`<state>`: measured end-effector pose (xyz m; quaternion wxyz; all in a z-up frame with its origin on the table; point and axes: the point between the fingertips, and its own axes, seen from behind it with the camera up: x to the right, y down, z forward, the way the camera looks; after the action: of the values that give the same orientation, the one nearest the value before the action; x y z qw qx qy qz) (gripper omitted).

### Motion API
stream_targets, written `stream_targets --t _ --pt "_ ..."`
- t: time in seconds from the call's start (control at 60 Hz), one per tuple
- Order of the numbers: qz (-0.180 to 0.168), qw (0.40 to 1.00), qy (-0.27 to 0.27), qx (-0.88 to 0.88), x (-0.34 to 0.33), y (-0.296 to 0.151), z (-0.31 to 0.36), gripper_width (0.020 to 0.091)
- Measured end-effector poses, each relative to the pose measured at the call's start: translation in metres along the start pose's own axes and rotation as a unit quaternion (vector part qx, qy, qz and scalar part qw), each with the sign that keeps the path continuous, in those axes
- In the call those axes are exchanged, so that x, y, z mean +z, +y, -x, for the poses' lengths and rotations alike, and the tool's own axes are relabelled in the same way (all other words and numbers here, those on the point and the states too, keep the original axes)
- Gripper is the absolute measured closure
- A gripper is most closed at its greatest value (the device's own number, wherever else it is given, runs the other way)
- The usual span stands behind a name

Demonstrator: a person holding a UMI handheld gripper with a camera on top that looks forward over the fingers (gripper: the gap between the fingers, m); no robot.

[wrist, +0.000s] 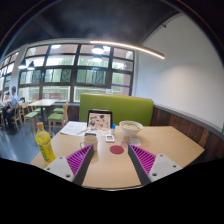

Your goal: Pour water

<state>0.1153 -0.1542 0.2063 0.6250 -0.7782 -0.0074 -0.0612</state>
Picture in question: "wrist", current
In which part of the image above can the light wooden dining table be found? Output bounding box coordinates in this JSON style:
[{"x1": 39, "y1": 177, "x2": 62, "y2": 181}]
[{"x1": 28, "y1": 98, "x2": 60, "y2": 122}]

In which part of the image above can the white bowl of food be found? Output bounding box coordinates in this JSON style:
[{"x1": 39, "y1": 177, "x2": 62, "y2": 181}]
[{"x1": 118, "y1": 120, "x2": 144, "y2": 138}]

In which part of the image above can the person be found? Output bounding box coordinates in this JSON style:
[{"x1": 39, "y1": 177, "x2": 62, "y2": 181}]
[
  {"x1": 0, "y1": 91, "x2": 11, "y2": 113},
  {"x1": 3, "y1": 85, "x2": 20, "y2": 128}
]

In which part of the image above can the crumpled white receipt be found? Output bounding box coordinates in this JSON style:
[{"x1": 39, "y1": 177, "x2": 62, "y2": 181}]
[{"x1": 120, "y1": 134, "x2": 142, "y2": 148}]

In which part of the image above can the group of round pendant lamps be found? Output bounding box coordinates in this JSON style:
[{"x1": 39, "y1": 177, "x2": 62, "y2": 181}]
[{"x1": 18, "y1": 44, "x2": 106, "y2": 71}]

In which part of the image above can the green upholstered booth bench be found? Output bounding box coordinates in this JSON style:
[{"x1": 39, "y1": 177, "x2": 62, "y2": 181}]
[{"x1": 78, "y1": 92, "x2": 155, "y2": 127}]

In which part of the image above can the dark-framed window wall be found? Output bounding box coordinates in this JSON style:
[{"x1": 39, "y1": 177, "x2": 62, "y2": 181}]
[{"x1": 0, "y1": 43, "x2": 135, "y2": 103}]

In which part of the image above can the black tablet with stickers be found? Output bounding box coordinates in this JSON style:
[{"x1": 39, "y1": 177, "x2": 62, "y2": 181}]
[{"x1": 86, "y1": 109, "x2": 114, "y2": 133}]

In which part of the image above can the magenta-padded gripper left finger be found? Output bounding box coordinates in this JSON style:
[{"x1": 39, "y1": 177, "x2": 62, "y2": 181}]
[{"x1": 43, "y1": 144, "x2": 96, "y2": 187}]

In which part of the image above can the flat round red coaster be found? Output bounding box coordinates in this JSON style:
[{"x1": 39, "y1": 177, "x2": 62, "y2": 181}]
[{"x1": 109, "y1": 144, "x2": 125, "y2": 155}]

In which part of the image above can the long linear ceiling light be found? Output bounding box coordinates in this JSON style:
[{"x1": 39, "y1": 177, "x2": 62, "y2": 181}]
[{"x1": 89, "y1": 39, "x2": 166, "y2": 60}]

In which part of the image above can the yellow drink bottle orange cap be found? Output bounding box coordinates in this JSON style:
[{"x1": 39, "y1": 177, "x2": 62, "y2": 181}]
[{"x1": 34, "y1": 121, "x2": 57, "y2": 164}]

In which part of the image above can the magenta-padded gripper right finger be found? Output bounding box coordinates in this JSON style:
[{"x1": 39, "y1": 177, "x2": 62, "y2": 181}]
[{"x1": 127, "y1": 143, "x2": 184, "y2": 187}]

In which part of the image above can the white paper document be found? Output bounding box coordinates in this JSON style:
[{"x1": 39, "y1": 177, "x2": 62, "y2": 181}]
[{"x1": 59, "y1": 120, "x2": 88, "y2": 137}]

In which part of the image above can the group of green-seated wooden chairs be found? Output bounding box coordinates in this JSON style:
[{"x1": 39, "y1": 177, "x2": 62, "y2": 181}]
[{"x1": 9, "y1": 99, "x2": 70, "y2": 134}]

